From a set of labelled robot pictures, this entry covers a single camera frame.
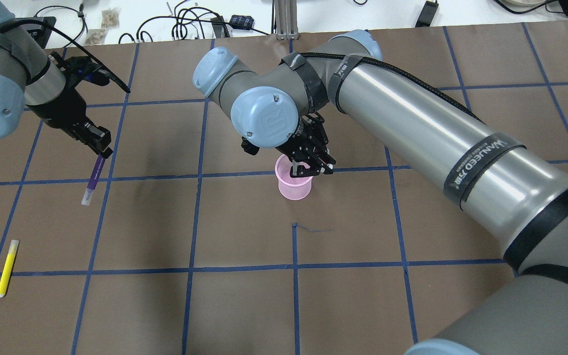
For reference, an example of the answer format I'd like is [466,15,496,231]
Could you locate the aluminium frame post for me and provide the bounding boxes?
[271,0,299,40]

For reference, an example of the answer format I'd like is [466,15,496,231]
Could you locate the pink mesh cup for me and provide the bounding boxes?
[274,154,313,201]

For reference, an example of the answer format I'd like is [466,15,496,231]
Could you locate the purple pen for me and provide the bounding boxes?
[81,155,106,205]

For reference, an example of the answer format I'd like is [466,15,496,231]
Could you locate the black power adapter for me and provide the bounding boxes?
[414,0,439,28]

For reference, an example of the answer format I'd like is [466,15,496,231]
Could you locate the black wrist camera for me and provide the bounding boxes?
[50,52,110,89]

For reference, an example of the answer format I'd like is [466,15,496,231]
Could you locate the yellow highlighter pen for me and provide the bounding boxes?
[0,240,20,298]

